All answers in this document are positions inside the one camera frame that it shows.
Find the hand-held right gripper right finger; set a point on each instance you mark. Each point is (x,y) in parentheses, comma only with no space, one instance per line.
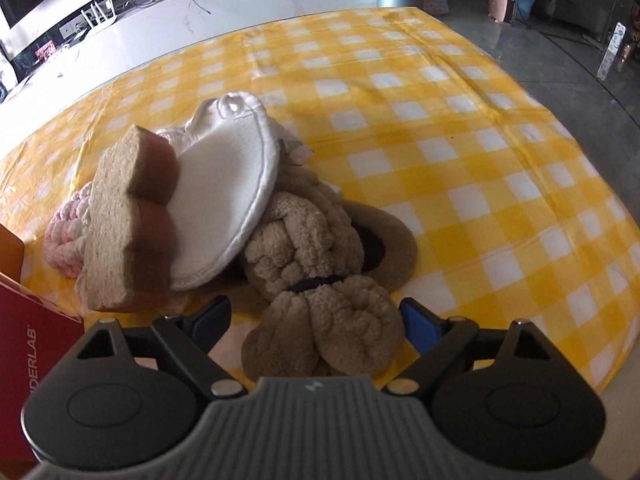
(422,325)

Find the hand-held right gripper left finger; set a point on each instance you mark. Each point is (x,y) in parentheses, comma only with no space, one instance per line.
(215,316)

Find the brown plush cloth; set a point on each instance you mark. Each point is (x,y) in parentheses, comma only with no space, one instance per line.
(395,250)

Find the white round pad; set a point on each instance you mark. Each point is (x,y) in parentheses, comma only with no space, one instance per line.
(225,195)

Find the brown sponge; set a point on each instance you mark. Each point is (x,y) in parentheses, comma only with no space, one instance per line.
(122,230)

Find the yellow checked tablecloth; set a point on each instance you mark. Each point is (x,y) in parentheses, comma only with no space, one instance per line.
(450,160)

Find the pink white knitted cloth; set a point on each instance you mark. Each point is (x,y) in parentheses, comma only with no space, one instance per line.
(62,240)

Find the red box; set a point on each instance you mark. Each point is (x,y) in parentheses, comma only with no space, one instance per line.
(30,340)

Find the pink photo card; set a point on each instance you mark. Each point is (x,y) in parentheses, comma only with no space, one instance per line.
(47,49)

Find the white router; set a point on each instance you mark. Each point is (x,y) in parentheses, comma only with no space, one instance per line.
(100,15)

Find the pink heater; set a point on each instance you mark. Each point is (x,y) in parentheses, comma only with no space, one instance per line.
(504,6)

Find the blue white carton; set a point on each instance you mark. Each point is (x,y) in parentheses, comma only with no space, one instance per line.
(612,50)

